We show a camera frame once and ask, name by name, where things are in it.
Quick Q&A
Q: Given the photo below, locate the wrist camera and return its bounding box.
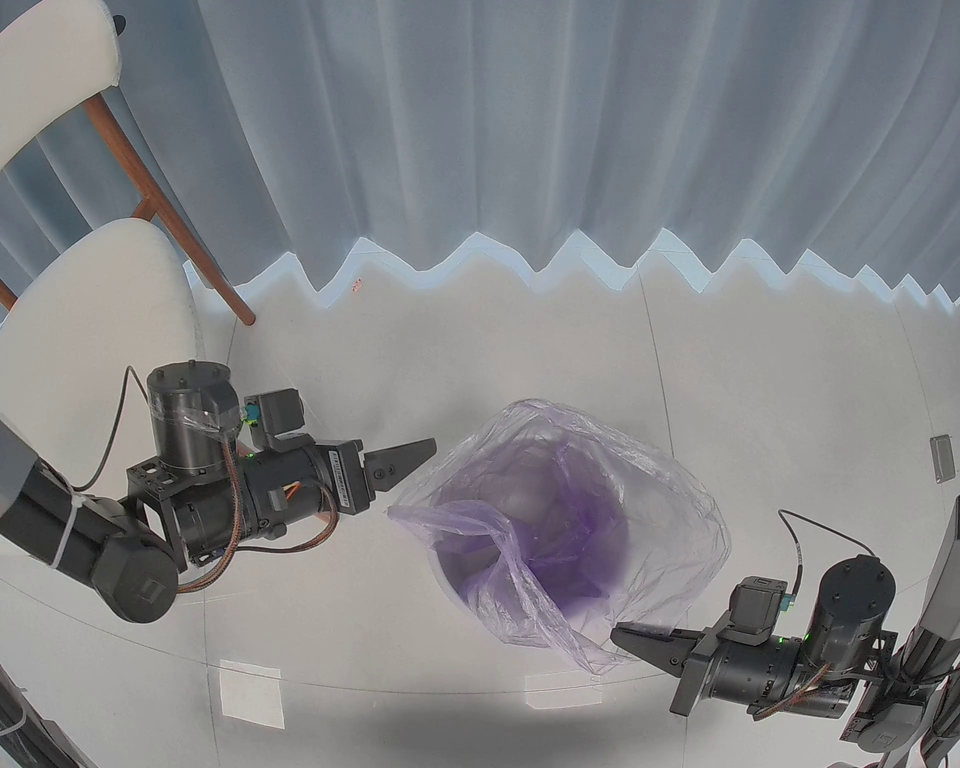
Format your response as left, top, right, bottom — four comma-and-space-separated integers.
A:
720, 576, 798, 646
240, 387, 316, 456

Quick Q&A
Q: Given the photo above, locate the white cushioned wooden chair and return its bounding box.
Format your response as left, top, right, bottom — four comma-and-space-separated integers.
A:
0, 0, 258, 500

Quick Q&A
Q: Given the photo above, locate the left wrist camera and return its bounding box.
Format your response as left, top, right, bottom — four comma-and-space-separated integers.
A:
240, 387, 316, 456

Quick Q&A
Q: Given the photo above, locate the white trash bin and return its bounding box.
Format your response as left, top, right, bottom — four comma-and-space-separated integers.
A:
432, 465, 637, 648

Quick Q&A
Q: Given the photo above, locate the pale blue curtain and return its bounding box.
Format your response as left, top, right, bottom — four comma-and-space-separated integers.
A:
0, 0, 960, 312

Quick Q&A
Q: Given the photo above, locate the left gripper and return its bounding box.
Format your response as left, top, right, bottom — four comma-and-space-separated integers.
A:
241, 440, 379, 539

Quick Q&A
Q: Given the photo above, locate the purple plastic bag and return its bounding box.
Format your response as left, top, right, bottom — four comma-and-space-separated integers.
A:
386, 397, 732, 674

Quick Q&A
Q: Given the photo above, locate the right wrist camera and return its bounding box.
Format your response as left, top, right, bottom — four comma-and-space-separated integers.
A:
720, 576, 798, 646

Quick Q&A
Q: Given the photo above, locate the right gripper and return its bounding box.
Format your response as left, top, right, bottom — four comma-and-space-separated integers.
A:
669, 622, 809, 719

